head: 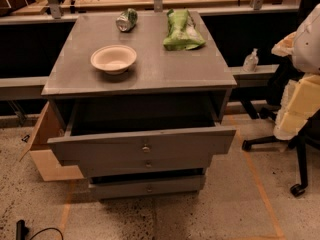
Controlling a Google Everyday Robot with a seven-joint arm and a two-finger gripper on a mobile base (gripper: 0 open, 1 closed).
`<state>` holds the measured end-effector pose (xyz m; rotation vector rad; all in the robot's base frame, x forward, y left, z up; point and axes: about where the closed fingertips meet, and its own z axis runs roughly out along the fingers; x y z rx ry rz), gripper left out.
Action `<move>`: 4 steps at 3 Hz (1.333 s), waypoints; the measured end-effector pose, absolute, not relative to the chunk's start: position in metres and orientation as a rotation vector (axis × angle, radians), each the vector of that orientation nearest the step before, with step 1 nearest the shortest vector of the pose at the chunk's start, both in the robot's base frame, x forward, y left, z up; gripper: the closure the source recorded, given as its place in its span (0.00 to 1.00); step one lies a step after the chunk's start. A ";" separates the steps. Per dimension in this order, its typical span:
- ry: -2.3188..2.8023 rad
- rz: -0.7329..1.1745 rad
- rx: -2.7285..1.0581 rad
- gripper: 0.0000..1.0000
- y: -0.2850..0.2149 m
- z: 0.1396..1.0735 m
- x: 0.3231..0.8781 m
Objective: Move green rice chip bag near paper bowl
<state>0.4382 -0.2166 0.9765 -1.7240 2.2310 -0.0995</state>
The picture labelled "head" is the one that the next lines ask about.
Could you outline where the black cable plug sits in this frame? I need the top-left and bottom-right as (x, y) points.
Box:
(15, 220), (64, 240)

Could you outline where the middle grey drawer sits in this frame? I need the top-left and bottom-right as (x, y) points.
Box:
(79, 155), (212, 177)

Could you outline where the bottom grey drawer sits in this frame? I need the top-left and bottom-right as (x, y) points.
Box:
(89, 175), (206, 199)

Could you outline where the cardboard box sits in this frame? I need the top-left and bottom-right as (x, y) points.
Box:
(19, 103), (83, 181)

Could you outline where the top grey drawer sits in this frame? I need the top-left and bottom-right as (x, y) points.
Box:
(48, 95), (235, 161)

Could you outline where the crushed green soda can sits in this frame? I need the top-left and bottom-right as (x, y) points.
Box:
(116, 8), (138, 32)

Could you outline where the green rice chip bag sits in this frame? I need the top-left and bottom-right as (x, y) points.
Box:
(163, 9), (206, 51)

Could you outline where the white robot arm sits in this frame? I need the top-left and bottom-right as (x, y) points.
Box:
(271, 4), (320, 74)

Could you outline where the grey drawer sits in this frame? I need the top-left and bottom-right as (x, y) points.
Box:
(48, 95), (235, 161)
(89, 175), (206, 199)
(79, 155), (212, 177)

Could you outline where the white paper bowl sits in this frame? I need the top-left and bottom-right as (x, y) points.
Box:
(90, 45), (137, 75)

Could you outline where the black office chair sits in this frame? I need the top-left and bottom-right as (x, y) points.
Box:
(241, 55), (320, 198)

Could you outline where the clear sanitizer bottle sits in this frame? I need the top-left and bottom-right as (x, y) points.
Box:
(243, 48), (259, 72)

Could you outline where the grey drawer cabinet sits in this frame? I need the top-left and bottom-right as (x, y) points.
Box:
(42, 11), (236, 185)

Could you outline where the yellow foam padding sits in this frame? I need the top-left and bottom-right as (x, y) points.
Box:
(273, 74), (320, 140)

